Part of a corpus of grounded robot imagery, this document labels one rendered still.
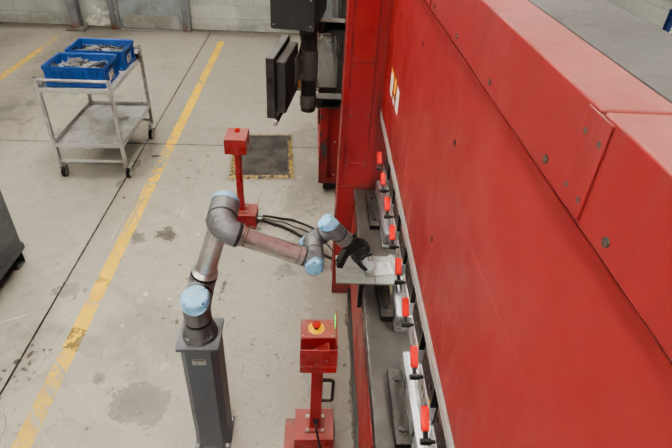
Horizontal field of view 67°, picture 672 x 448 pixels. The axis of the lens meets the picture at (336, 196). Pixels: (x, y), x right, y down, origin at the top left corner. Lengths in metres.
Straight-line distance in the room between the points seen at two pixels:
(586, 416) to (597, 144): 0.33
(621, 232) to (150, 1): 8.81
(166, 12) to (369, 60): 6.71
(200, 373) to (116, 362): 1.03
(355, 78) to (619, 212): 2.21
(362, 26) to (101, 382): 2.41
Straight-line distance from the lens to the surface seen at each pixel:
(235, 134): 3.79
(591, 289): 0.70
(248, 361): 3.21
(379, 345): 2.16
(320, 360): 2.25
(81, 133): 5.16
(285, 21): 2.80
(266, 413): 3.00
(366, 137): 2.86
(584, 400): 0.74
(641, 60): 0.88
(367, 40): 2.66
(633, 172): 0.60
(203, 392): 2.54
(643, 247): 0.58
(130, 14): 9.31
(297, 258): 1.97
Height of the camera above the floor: 2.52
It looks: 34 degrees down
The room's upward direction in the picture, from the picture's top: 3 degrees clockwise
